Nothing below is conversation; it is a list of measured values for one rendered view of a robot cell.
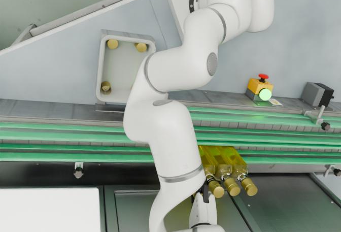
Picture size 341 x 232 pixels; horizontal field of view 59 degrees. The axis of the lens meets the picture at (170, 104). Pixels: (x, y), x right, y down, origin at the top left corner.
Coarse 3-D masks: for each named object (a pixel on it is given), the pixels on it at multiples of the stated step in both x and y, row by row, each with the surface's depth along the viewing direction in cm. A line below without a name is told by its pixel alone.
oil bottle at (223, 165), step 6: (210, 150) 101; (216, 150) 102; (210, 156) 99; (216, 156) 99; (222, 156) 99; (216, 162) 96; (222, 162) 96; (228, 162) 97; (216, 168) 95; (222, 168) 94; (228, 168) 94; (216, 174) 95; (222, 174) 94; (222, 180) 95
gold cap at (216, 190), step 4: (212, 184) 87; (216, 184) 86; (212, 188) 86; (216, 188) 84; (220, 188) 85; (212, 192) 85; (216, 192) 85; (220, 192) 85; (216, 196) 85; (220, 196) 85
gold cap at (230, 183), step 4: (228, 180) 90; (232, 180) 90; (224, 184) 91; (228, 184) 89; (232, 184) 89; (236, 184) 89; (228, 188) 89; (232, 188) 87; (236, 188) 88; (232, 192) 88; (236, 192) 88
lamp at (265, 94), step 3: (261, 90) 115; (264, 90) 114; (267, 90) 114; (258, 93) 116; (261, 93) 115; (264, 93) 114; (267, 93) 114; (270, 93) 114; (261, 96) 115; (264, 96) 114; (267, 96) 114; (270, 96) 115; (264, 99) 115; (267, 99) 115
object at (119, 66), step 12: (108, 36) 92; (120, 36) 93; (108, 48) 100; (120, 48) 101; (132, 48) 102; (108, 60) 102; (120, 60) 103; (132, 60) 104; (108, 72) 104; (120, 72) 105; (132, 72) 106; (120, 84) 107; (132, 84) 108; (108, 96) 102; (120, 96) 104
